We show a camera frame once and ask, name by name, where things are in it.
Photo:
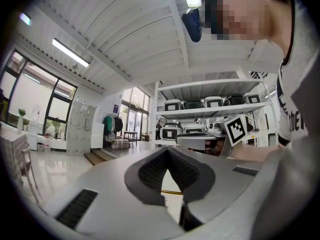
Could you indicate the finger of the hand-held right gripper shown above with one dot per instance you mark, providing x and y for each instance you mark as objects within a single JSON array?
[{"x": 195, "y": 141}]

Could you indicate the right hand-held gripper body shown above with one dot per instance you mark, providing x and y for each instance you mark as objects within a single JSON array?
[{"x": 235, "y": 131}]

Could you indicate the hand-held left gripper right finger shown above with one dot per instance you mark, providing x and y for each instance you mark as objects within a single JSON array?
[{"x": 225, "y": 179}]

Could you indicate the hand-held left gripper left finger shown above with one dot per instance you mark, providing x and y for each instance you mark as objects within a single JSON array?
[{"x": 112, "y": 196}]

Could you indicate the person's right forearm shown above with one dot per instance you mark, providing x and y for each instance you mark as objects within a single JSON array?
[{"x": 255, "y": 152}]

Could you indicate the clothes rack with garments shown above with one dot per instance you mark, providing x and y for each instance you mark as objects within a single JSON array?
[{"x": 112, "y": 124}]

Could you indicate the white metal shelf unit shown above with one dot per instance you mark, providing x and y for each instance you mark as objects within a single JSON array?
[{"x": 212, "y": 110}]

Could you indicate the group of boxy appliances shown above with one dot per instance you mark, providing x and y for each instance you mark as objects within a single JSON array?
[{"x": 172, "y": 106}]

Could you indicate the low wooden step platform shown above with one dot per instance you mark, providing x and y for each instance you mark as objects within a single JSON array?
[{"x": 98, "y": 157}]

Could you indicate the stack of wrapped packages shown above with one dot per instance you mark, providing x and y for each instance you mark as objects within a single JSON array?
[{"x": 120, "y": 144}]

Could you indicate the low white cabinet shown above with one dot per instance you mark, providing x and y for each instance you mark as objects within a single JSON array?
[{"x": 97, "y": 135}]

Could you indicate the small dark side table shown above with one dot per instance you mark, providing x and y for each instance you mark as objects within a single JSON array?
[{"x": 130, "y": 134}]

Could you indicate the glass entrance door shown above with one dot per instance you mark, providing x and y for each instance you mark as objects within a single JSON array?
[{"x": 135, "y": 114}]

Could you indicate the white locker cabinet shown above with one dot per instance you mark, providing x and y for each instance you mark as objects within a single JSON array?
[{"x": 81, "y": 127}]

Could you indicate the light wooden chair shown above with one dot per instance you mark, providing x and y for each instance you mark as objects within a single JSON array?
[{"x": 29, "y": 164}]

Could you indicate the person's grey printed t-shirt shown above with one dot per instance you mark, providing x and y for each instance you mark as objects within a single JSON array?
[{"x": 305, "y": 71}]

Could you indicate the white vase with plant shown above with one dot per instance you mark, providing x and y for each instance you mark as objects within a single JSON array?
[{"x": 20, "y": 124}]

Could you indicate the person's head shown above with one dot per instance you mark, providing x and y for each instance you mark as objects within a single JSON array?
[{"x": 245, "y": 11}]

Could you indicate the black framed window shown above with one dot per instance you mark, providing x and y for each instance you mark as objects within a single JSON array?
[{"x": 32, "y": 94}]

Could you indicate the long ceiling tube light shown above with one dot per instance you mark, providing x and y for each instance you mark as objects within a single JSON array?
[
  {"x": 70, "y": 52},
  {"x": 25, "y": 19}
]

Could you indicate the blue wall poster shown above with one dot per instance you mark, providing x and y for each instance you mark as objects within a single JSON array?
[{"x": 115, "y": 108}]

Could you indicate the dark head-mounted camera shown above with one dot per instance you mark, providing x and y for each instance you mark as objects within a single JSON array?
[{"x": 192, "y": 25}]

